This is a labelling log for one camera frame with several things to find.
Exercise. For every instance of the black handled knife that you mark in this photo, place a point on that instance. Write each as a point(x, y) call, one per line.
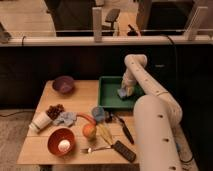
point(125, 129)

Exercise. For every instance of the white egg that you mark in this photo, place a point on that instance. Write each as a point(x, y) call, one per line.
point(64, 145)

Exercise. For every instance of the green plastic tray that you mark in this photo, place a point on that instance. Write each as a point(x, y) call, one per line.
point(108, 97)

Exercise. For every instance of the dark red small object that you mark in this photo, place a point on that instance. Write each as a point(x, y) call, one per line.
point(108, 117)

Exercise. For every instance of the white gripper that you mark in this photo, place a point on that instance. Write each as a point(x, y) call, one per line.
point(128, 85)

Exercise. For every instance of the black office chair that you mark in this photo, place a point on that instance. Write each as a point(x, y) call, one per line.
point(111, 18)

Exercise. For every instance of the bunch of dark grapes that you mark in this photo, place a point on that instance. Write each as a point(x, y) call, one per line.
point(54, 111)

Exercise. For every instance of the silver fork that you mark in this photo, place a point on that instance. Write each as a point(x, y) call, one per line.
point(90, 149)

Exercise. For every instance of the yellow corn brush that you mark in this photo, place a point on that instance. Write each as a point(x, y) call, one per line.
point(105, 134)

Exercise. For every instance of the black remote control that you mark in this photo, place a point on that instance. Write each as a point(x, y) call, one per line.
point(124, 151)

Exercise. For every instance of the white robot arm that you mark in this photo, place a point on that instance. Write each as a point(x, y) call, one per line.
point(155, 114)

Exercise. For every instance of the white paper cup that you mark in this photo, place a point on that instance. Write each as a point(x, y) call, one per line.
point(40, 122)

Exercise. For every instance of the white horizontal rail pipe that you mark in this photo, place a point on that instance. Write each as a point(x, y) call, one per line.
point(105, 41)

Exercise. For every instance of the purple bowl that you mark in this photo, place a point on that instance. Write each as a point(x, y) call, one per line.
point(63, 84)

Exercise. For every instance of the orange fruit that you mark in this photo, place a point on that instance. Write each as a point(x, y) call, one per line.
point(89, 131)

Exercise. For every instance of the red bowl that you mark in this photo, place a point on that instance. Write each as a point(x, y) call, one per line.
point(56, 137)

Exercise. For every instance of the blue crumpled cloth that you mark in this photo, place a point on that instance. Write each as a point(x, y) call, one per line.
point(66, 119)

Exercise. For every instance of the blue small cup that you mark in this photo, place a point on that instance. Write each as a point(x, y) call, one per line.
point(98, 113)

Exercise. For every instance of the orange carrot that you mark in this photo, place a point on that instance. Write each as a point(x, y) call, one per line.
point(87, 117)

